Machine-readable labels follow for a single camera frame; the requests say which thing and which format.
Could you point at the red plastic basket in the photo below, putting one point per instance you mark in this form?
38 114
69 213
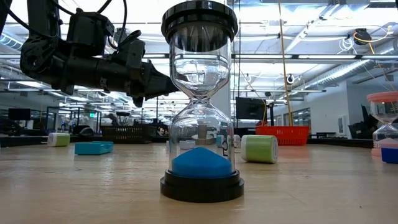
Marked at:
286 133

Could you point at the black plastic basket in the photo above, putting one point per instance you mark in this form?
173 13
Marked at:
124 133

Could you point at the pink hourglass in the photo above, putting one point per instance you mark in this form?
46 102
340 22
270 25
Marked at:
384 97

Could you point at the green USB wall charger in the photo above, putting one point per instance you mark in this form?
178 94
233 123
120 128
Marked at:
62 140
259 150

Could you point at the blue mini digital meter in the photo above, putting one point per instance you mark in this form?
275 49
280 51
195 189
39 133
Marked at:
390 156

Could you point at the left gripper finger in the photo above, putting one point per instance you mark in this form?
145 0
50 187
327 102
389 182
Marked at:
157 81

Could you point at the white mini digital meter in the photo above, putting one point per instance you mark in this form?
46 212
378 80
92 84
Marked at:
187 145

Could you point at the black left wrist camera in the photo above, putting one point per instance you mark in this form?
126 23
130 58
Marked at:
90 31

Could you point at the black hourglass blue sand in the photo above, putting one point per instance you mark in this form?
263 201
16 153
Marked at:
202 163

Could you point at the black hourglass brown sand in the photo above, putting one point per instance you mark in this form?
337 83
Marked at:
122 114

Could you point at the black office chair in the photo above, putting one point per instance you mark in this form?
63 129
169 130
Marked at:
360 127

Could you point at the teal mini digital meter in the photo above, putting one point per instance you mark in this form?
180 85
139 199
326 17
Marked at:
93 149

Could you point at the black computer monitor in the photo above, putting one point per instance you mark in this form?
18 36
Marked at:
250 109
18 114

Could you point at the black aluminium table frame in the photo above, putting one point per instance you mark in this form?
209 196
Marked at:
21 141

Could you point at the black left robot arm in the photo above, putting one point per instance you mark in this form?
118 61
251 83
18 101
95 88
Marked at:
40 59

